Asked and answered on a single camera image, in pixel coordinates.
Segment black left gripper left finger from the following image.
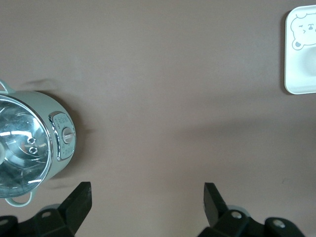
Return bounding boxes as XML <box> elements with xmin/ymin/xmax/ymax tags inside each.
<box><xmin>0</xmin><ymin>182</ymin><xmax>92</xmax><ymax>237</ymax></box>

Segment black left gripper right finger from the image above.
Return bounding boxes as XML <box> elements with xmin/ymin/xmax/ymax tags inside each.
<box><xmin>198</xmin><ymin>182</ymin><xmax>304</xmax><ymax>237</ymax></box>

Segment cream bear print tray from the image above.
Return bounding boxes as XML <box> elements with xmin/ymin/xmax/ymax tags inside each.
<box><xmin>283</xmin><ymin>4</ymin><xmax>316</xmax><ymax>95</ymax></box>

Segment grey pot with glass lid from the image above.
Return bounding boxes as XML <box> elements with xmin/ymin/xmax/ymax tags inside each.
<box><xmin>0</xmin><ymin>79</ymin><xmax>76</xmax><ymax>207</ymax></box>

